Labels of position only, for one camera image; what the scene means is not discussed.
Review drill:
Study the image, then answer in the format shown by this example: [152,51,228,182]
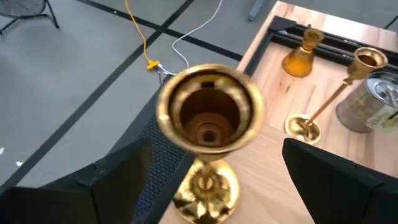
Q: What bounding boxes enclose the black mesh chair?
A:
[0,0,60,35]

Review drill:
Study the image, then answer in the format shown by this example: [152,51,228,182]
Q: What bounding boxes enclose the silver tin can with tag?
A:
[335,70,398,134]

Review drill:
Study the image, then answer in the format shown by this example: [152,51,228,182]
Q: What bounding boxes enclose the yellow extension cable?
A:
[124,0,161,72]

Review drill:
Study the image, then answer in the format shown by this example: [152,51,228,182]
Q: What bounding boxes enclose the tall brass candlestick holder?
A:
[155,63,266,224]
[284,46,389,146]

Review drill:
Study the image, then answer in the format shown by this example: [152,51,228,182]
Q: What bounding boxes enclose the black table rail frame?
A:
[244,15,398,75]

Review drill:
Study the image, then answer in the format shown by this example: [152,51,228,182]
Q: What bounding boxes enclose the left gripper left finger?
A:
[0,138,154,224]

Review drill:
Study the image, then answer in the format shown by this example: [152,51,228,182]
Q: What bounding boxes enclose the grey desk foot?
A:
[248,0,267,23]

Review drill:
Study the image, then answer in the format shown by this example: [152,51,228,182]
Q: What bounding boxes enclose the wooden shelf riser black frame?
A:
[158,123,398,224]

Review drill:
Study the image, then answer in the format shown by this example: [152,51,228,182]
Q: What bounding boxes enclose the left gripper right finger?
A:
[281,138,398,224]

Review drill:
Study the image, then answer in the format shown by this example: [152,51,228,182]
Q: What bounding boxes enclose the amber ribbed glass candle holder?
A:
[281,27,325,78]

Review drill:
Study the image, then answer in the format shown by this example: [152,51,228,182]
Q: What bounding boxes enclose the white power cable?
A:
[157,0,224,77]

